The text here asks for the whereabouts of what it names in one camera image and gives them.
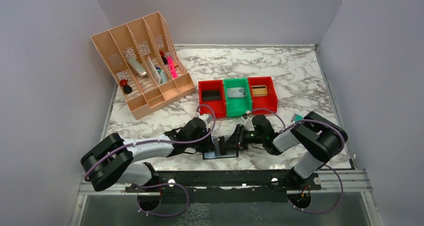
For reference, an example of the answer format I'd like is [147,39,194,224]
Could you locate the red bin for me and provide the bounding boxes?
[247,76,278,114]
[198,80,227,118]

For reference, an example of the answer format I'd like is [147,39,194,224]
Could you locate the left red bin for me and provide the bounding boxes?
[198,80,227,118]

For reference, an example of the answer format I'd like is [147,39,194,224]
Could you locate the silver card in bin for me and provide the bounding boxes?
[226,87,246,98]

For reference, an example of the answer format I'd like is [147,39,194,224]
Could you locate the gold card in bin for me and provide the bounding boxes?
[251,85,268,97]

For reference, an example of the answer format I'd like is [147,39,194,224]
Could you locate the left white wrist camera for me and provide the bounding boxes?
[199,114,215,124]

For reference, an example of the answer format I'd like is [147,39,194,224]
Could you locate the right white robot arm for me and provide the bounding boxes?
[219,112,348,189]

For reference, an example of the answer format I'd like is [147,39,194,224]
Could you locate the grey card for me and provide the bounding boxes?
[217,136,238,155]

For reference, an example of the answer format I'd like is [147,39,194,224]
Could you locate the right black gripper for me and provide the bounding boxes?
[221,123,265,151]

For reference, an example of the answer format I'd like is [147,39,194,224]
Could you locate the peach desk file organizer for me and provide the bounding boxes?
[91,12,195,120]

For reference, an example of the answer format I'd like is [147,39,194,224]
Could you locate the black VIP credit card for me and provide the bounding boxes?
[201,90,221,102]

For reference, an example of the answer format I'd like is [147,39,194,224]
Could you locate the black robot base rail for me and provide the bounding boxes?
[125,169,321,203]

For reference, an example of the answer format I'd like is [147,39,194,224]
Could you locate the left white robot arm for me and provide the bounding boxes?
[80,114,216,191]

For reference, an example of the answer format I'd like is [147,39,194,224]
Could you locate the pink highlighter marker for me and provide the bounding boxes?
[166,56,178,79]

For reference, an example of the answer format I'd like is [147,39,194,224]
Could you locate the right red bin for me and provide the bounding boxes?
[247,76,278,114]

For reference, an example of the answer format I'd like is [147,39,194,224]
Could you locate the teal eraser block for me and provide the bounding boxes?
[291,113,303,122]

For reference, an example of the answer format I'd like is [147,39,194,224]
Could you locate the green bin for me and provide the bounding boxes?
[223,78,253,117]

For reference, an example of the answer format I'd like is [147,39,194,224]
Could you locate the silver stapler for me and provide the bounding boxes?
[127,56,147,77]

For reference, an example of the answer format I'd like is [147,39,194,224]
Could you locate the aluminium frame rail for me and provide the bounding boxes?
[77,170,373,196]

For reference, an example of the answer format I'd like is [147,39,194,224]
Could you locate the red and black stamp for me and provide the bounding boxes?
[119,79,133,94]

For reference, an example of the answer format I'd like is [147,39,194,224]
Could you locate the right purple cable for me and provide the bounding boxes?
[243,108,347,216]

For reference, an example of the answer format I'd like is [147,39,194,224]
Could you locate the black leather card holder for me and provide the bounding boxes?
[202,135,239,160]

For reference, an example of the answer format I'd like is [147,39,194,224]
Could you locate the white paper pad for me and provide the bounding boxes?
[146,57,162,85]

